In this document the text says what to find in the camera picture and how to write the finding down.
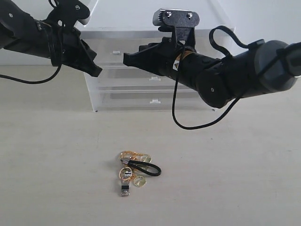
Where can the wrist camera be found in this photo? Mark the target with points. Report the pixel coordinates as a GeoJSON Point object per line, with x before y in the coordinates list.
{"type": "Point", "coordinates": [69, 12]}
{"type": "Point", "coordinates": [179, 22]}

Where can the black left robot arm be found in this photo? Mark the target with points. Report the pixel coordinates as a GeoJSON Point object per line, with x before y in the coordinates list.
{"type": "Point", "coordinates": [18, 29]}

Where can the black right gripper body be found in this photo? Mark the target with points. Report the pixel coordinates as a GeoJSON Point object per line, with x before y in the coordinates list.
{"type": "Point", "coordinates": [171, 53]}

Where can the white plastic drawer cabinet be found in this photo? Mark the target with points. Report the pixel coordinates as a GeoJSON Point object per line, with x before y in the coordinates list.
{"type": "Point", "coordinates": [132, 19]}

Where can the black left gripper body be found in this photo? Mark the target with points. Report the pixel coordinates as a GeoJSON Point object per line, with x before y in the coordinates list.
{"type": "Point", "coordinates": [57, 44]}

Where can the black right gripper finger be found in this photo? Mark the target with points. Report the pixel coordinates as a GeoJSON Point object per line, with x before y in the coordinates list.
{"type": "Point", "coordinates": [147, 56]}
{"type": "Point", "coordinates": [152, 68]}

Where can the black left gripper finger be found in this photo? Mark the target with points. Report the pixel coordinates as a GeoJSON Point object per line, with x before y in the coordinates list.
{"type": "Point", "coordinates": [86, 54]}
{"type": "Point", "coordinates": [88, 67]}

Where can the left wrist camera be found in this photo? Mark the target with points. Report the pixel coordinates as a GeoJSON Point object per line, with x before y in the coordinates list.
{"type": "Point", "coordinates": [69, 12]}

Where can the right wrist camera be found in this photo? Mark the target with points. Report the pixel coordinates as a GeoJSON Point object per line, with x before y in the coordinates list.
{"type": "Point", "coordinates": [179, 22]}

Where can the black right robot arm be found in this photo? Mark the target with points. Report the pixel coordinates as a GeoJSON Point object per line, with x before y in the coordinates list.
{"type": "Point", "coordinates": [266, 67]}

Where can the gold keychain with black strap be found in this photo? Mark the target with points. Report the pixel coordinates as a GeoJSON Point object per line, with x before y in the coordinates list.
{"type": "Point", "coordinates": [135, 168]}

